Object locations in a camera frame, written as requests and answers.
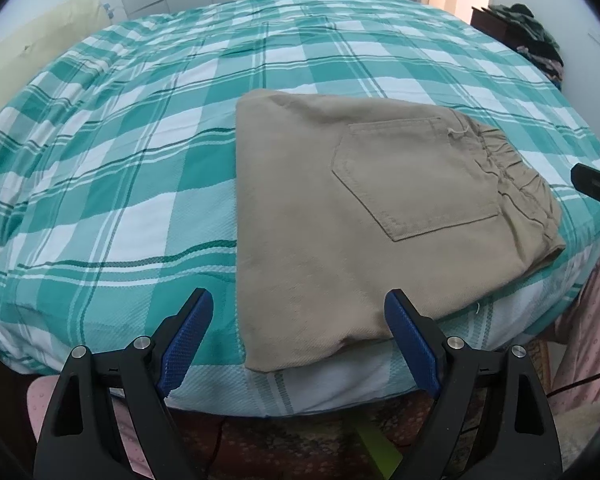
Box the beige khaki pants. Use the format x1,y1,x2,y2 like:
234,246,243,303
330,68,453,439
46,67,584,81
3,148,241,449
236,90,566,373

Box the pink patterned pajama legs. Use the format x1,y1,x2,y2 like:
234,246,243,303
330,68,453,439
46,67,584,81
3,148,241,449
550,260,600,415

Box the dark clothes pile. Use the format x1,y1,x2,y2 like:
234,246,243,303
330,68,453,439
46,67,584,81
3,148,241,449
488,3,564,89

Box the yellow green paper piece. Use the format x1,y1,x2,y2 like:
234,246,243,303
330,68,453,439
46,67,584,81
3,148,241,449
354,420,402,479

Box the dark wooden side table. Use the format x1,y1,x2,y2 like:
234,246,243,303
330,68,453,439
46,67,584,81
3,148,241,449
470,8,520,50

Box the dark patterned rug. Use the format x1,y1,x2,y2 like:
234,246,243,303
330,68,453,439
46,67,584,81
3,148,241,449
170,391,432,479

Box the teal white plaid bedsheet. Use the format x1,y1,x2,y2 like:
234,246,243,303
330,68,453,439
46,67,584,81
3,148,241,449
0,0,600,417

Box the cream padded headboard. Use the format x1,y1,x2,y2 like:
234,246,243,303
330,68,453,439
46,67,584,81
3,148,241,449
0,0,111,111

